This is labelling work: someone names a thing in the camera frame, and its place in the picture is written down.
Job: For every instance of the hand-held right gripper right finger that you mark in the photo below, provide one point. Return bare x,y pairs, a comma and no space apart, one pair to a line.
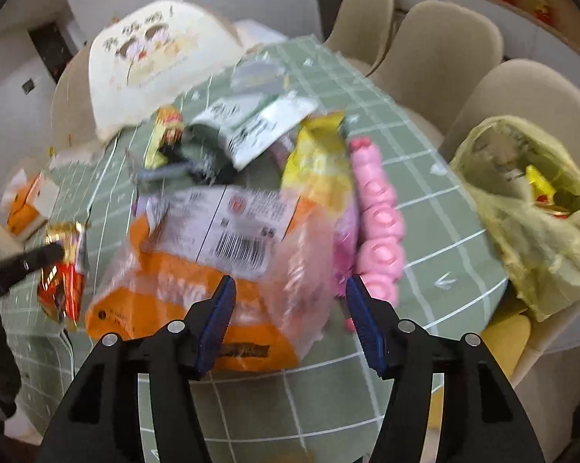
367,328

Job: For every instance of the cream printed food cover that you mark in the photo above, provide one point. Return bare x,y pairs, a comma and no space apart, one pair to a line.
150,72

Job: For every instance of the pink clear plastic bag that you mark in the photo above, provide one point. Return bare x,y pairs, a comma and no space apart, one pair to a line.
345,236

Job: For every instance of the red gold snack wrapper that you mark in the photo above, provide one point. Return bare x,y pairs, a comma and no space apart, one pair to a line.
65,277

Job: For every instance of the small yellow red wrapper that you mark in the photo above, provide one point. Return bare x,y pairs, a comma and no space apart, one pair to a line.
167,128

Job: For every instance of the orange white small box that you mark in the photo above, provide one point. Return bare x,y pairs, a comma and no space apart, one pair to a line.
27,207

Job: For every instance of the grey foil wrapper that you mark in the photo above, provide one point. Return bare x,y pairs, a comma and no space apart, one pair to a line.
162,173

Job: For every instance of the yellow-green plastic bag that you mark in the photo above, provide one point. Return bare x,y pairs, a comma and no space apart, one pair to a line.
536,246

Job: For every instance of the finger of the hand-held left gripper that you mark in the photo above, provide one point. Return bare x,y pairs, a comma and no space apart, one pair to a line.
29,261

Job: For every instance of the beige chair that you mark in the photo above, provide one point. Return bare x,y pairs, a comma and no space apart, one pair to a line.
362,19
444,48
526,91
70,96

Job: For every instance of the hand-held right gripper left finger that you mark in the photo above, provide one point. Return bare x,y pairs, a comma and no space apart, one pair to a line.
217,320

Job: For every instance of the green checked tablecloth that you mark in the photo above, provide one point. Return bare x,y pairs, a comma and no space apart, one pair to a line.
270,410

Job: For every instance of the yellow snack packet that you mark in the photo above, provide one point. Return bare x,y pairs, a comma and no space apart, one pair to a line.
319,164

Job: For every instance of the silver packet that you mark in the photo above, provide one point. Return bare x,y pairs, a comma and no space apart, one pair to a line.
256,75

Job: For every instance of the orange plastic bag white label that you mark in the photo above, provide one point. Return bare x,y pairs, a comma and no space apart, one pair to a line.
174,275

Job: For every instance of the white paper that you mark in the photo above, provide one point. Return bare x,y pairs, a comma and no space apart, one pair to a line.
261,33

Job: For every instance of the black wrapper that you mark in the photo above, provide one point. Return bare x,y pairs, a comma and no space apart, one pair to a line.
203,152

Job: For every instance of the pink bead toy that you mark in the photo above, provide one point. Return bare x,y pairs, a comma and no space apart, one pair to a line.
379,222

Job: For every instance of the green white packet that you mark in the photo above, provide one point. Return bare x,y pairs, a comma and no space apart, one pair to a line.
261,125

